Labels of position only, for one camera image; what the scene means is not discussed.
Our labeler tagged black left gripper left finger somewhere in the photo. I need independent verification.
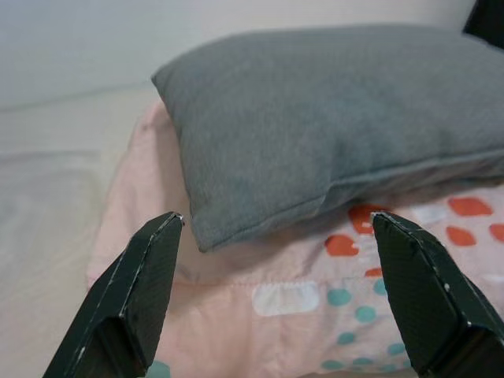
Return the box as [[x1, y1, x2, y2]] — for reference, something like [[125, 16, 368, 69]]
[[42, 211, 186, 378]]

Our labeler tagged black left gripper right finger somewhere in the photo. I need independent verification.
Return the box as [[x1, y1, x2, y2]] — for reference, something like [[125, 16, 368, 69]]
[[371, 211, 504, 378]]

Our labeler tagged grey pillow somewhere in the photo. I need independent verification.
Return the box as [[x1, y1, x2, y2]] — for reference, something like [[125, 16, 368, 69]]
[[151, 25, 504, 253]]

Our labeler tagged pink dotted quilt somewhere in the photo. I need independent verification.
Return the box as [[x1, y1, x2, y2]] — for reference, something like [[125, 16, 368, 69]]
[[85, 100, 504, 378]]

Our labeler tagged white bed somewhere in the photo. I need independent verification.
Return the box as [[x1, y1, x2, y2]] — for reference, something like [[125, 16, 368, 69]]
[[0, 76, 170, 378]]

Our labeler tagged black cabinet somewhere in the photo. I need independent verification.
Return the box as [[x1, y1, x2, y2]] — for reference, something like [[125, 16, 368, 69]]
[[463, 0, 504, 46]]

